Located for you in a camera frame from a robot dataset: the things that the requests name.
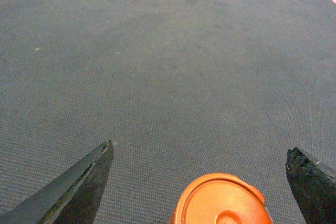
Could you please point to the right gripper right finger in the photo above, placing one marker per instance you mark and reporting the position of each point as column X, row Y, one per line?
column 312, row 183

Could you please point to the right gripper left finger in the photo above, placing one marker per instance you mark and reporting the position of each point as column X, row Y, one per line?
column 72, row 197

